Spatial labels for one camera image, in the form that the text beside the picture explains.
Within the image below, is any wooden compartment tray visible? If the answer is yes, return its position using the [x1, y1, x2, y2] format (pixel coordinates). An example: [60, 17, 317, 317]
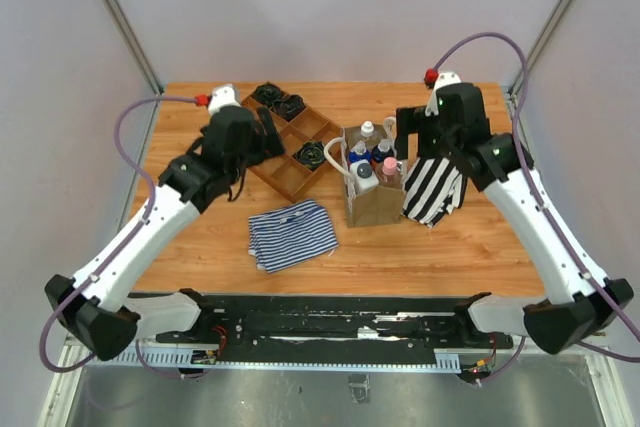
[250, 106, 343, 203]

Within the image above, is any orange blue spray bottle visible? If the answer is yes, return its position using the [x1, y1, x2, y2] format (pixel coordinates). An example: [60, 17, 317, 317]
[371, 138, 395, 164]

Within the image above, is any clear bottle white cap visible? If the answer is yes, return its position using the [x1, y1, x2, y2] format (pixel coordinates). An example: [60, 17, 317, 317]
[359, 121, 381, 149]

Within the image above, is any pink cap clear bottle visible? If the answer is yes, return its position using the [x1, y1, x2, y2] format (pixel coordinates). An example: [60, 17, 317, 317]
[376, 156, 402, 189]

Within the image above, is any black white striped cloth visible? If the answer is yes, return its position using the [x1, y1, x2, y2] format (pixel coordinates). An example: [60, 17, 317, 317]
[402, 157, 468, 228]

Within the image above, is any white bottle grey cap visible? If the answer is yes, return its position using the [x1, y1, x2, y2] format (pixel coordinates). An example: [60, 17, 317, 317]
[349, 159, 379, 195]

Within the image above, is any brown canvas bag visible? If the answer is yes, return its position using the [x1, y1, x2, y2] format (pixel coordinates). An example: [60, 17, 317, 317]
[324, 117, 405, 228]

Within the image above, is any blue white striped cloth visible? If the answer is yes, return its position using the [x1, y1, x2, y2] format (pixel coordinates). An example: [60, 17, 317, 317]
[248, 199, 339, 274]

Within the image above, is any orange blue pump bottle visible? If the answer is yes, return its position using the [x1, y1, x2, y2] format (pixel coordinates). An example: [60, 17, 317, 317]
[348, 140, 371, 164]

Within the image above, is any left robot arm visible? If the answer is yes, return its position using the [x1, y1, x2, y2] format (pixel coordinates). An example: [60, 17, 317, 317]
[45, 105, 285, 361]

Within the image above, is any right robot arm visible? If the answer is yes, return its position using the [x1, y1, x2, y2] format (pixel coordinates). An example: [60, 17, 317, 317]
[395, 82, 634, 354]

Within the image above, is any black rolled sock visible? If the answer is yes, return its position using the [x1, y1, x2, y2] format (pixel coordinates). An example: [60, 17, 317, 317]
[272, 94, 306, 122]

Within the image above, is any dark green rolled sock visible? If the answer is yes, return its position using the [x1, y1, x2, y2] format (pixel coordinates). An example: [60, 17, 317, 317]
[251, 82, 285, 108]

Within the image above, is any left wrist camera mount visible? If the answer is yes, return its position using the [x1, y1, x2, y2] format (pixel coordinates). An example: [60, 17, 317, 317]
[195, 84, 240, 116]

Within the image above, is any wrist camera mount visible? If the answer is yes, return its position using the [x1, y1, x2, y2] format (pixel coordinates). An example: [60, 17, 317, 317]
[195, 84, 240, 116]
[424, 68, 461, 117]

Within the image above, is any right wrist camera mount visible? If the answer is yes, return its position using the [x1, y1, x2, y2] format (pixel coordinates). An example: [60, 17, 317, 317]
[424, 68, 461, 117]

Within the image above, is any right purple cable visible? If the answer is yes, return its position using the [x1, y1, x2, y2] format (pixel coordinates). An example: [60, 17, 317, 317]
[432, 31, 640, 364]

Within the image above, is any purple cable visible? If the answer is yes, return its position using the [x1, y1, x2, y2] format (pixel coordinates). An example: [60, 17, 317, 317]
[38, 94, 211, 374]
[432, 31, 640, 364]

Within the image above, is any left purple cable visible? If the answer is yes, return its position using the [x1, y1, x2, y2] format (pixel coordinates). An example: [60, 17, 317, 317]
[38, 94, 211, 374]

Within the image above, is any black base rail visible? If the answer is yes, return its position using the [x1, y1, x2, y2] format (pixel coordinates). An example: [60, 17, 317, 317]
[156, 294, 514, 366]

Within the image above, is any left aluminium frame post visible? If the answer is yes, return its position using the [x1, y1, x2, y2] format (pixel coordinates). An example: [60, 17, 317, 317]
[73, 0, 165, 96]

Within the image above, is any aluminium frame post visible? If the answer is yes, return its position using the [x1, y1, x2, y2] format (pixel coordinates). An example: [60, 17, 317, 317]
[73, 0, 165, 96]
[508, 0, 609, 96]

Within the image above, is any right aluminium frame post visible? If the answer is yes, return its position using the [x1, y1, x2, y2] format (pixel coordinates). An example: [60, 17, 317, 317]
[508, 0, 609, 96]

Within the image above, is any white slotted cable duct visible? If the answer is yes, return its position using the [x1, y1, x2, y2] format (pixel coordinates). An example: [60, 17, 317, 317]
[117, 346, 461, 374]

